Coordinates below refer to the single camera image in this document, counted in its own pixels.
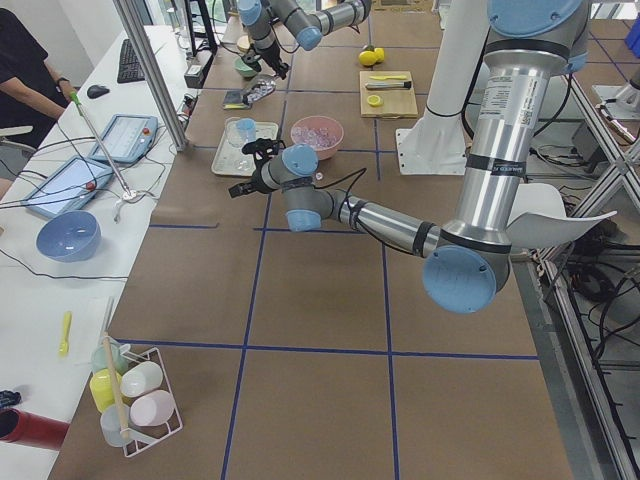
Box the clear ice cubes pile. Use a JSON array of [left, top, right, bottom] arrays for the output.
[[291, 126, 338, 150]]

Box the green ceramic bowl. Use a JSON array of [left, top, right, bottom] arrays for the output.
[[234, 56, 261, 80]]

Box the pink cup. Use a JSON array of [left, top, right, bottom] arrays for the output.
[[130, 390, 175, 426]]

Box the far teach pendant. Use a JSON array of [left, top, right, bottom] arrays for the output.
[[100, 114, 159, 165]]

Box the white plastic chair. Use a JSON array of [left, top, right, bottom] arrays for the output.
[[506, 183, 617, 249]]

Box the green cup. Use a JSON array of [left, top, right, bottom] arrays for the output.
[[91, 342, 129, 375]]

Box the yellow plastic knife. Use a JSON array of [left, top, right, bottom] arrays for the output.
[[369, 75, 408, 81]]

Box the yellow plastic spoon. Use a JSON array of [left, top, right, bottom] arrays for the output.
[[58, 311, 73, 357]]

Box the clear wine glass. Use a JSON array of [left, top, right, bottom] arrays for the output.
[[225, 119, 249, 170]]

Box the wooden mug tree stand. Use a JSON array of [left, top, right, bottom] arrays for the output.
[[236, 0, 256, 53]]

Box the white wire cup rack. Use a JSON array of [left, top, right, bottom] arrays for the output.
[[100, 336, 183, 458]]

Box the metal handled tool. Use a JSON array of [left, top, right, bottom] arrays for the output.
[[364, 81, 412, 91]]

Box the teach pendant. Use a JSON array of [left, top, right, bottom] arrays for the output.
[[21, 156, 114, 218], [100, 114, 159, 165]]

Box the wooden cutting board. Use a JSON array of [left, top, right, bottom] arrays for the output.
[[359, 70, 418, 118]]

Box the yellow lemon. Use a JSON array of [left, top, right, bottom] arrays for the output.
[[358, 50, 378, 67], [374, 47, 386, 64]]

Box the person at desk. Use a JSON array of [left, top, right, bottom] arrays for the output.
[[0, 8, 76, 199]]

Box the black computer mouse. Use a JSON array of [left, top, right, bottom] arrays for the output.
[[86, 85, 110, 99]]

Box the pink bowl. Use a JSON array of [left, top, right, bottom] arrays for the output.
[[290, 115, 344, 160]]

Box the red cylinder can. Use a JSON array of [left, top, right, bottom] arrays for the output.
[[1, 408, 69, 450]]

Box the light blue cup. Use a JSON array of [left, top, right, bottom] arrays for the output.
[[235, 118, 256, 146]]

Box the white serving tray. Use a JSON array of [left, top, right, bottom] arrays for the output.
[[210, 117, 280, 178]]

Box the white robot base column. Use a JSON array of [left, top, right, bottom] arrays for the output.
[[396, 0, 489, 175]]

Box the metal ice scoop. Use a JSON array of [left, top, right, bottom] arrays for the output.
[[241, 74, 278, 105]]

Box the grey blue cup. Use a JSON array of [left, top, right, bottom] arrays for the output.
[[100, 404, 131, 447]]

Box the lemon half slice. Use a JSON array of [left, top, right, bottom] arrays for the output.
[[366, 94, 384, 108]]

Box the aluminium frame post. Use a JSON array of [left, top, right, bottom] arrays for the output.
[[113, 0, 188, 152]]

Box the near teach pendant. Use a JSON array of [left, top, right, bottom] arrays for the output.
[[21, 156, 114, 218]]

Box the blue bowl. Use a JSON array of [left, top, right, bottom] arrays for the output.
[[36, 210, 102, 263]]

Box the white cup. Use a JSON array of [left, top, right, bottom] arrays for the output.
[[120, 361, 164, 398]]

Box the yellow cup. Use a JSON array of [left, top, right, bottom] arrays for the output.
[[89, 368, 115, 413]]

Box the black keyboard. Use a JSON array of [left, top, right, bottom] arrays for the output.
[[116, 38, 145, 84]]

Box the silver rod green tip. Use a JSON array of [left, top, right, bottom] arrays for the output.
[[69, 92, 141, 203]]

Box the dark grey cloth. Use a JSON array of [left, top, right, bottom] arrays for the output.
[[222, 90, 252, 110]]

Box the small black box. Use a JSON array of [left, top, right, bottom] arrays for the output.
[[183, 51, 214, 89]]

